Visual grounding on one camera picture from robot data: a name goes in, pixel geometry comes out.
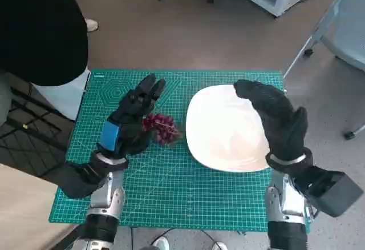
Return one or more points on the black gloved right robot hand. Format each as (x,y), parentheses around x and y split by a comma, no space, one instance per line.
(279,118)

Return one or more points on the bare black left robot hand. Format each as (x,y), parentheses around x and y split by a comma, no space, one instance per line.
(128,110)

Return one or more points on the purple toy grape bunch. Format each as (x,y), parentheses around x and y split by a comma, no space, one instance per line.
(161,127)

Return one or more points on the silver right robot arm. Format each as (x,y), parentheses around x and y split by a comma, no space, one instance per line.
(285,204)

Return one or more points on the white square plate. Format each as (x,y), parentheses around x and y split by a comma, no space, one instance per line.
(222,127)

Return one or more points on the green cutting mat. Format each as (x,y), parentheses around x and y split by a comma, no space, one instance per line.
(176,181)

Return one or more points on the light blue mesh chair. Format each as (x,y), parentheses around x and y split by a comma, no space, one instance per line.
(350,33)

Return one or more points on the person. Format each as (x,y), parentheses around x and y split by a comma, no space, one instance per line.
(42,33)

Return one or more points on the grey rounded chair back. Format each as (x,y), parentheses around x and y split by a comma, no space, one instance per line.
(4,98)

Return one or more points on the white shoe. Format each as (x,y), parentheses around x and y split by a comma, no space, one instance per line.
(220,246)
(162,244)

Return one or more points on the light wooden desk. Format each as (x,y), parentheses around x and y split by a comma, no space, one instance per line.
(25,210)

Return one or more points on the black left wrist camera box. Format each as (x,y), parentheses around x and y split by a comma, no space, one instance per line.
(77,180)

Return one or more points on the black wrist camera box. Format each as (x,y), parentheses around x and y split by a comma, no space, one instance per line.
(77,180)
(333,190)

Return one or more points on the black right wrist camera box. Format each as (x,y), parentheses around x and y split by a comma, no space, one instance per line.
(333,190)

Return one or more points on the black metal frame chair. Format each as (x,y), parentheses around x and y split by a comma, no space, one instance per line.
(34,110)

